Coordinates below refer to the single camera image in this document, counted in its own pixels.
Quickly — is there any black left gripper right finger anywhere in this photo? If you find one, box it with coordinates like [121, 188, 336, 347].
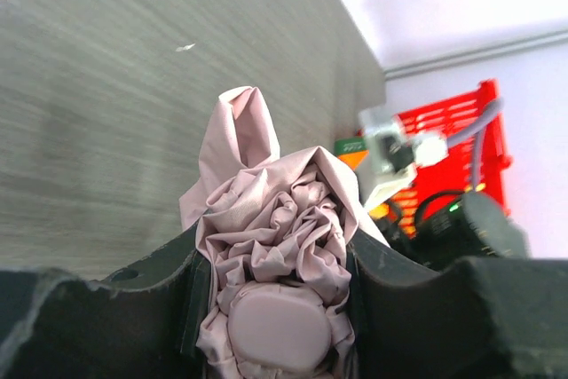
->
[348, 232, 567, 378]

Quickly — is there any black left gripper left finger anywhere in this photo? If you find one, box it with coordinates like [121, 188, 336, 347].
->
[1, 227, 210, 378]

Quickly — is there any pink folding umbrella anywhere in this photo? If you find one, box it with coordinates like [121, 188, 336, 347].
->
[179, 86, 383, 378]

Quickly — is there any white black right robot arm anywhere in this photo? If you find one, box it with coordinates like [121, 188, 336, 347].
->
[378, 190, 529, 271]

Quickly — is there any red plastic basket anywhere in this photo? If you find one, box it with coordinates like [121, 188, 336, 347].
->
[381, 80, 512, 235]

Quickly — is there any orange green carton box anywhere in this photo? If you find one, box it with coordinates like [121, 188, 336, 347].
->
[334, 136, 368, 170]

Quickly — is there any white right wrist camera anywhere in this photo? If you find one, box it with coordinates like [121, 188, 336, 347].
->
[355, 107, 448, 211]

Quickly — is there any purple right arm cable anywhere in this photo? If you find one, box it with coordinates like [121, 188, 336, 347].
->
[446, 97, 505, 193]

